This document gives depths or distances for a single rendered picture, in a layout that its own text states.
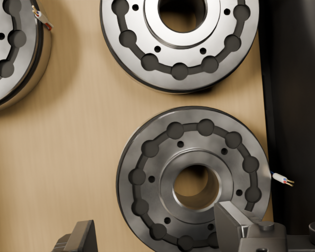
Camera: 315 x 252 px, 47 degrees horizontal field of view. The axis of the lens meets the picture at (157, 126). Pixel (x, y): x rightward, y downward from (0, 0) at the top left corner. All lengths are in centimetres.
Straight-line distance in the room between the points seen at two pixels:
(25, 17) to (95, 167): 11
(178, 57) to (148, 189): 9
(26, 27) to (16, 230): 14
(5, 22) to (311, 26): 18
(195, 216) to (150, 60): 10
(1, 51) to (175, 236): 16
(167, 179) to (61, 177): 8
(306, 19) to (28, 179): 21
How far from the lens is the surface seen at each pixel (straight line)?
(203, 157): 23
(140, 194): 24
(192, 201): 26
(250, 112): 27
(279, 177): 24
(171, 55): 23
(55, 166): 27
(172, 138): 23
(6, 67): 25
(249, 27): 25
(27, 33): 24
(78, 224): 16
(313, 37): 22
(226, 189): 24
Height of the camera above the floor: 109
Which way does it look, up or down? 85 degrees down
